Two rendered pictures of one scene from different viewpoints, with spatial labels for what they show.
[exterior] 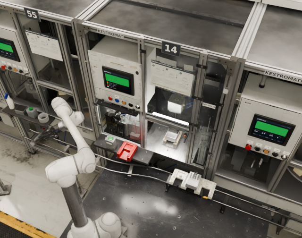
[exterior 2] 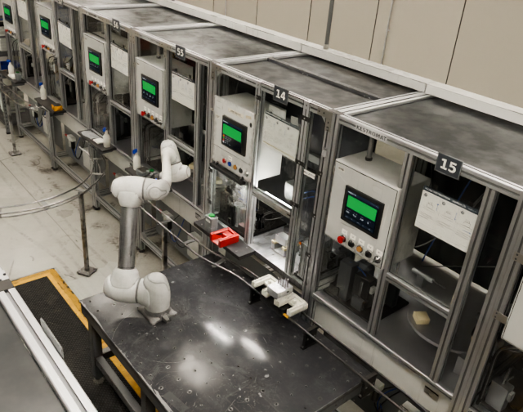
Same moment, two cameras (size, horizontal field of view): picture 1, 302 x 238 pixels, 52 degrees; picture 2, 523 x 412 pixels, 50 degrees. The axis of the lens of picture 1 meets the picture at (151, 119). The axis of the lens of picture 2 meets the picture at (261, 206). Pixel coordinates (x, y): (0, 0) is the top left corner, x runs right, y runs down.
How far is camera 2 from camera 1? 180 cm
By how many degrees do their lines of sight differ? 27
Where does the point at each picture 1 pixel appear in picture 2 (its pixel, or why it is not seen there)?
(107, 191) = (181, 277)
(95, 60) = (219, 107)
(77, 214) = (124, 248)
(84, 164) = (151, 185)
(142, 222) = (198, 317)
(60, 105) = (168, 146)
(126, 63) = (243, 112)
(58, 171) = (123, 182)
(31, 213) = not seen: hidden behind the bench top
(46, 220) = not seen: hidden behind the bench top
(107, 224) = (150, 279)
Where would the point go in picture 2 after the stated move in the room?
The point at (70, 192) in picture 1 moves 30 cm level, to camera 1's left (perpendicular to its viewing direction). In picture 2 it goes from (127, 216) to (87, 202)
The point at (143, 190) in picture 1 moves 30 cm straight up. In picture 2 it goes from (222, 293) to (224, 254)
